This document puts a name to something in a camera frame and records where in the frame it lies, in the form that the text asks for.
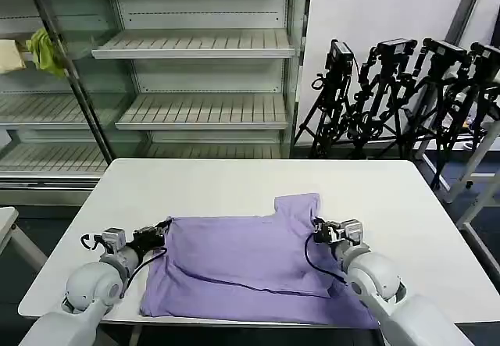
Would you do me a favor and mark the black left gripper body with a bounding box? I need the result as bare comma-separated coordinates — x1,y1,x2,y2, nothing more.
131,226,166,251

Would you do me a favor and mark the purple shirt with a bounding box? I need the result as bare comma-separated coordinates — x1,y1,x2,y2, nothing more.
139,192,380,330

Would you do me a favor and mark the white metal frame stand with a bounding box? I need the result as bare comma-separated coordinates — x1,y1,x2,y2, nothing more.
413,87,500,284

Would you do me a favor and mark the beige cloth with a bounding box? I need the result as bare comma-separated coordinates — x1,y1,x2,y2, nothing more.
0,39,27,75

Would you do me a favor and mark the green cloth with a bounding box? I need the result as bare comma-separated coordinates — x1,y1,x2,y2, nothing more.
25,27,68,79

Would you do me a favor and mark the black camera tripod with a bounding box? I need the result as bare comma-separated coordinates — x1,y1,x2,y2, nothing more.
346,37,420,160
405,37,470,189
460,41,500,155
293,39,357,159

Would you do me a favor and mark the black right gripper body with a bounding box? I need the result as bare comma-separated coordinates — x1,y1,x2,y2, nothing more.
314,220,345,244

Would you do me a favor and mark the small white side table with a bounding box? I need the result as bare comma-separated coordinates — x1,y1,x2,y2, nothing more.
0,206,48,273

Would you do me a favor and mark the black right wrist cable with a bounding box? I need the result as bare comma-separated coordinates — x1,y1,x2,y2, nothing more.
304,231,349,285

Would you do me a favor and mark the steel rack pole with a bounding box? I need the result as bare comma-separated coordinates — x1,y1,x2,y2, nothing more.
23,0,117,164

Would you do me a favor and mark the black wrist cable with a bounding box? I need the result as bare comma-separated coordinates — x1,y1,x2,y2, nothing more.
80,233,168,299
304,231,349,285

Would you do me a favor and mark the glass-sided shelf unit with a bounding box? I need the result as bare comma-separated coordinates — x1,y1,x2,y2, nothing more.
0,0,118,197

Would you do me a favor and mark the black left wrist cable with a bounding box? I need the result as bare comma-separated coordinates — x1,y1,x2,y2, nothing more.
80,233,168,299

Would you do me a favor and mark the white open display shelf unit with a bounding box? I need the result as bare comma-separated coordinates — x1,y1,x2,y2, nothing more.
91,0,314,160

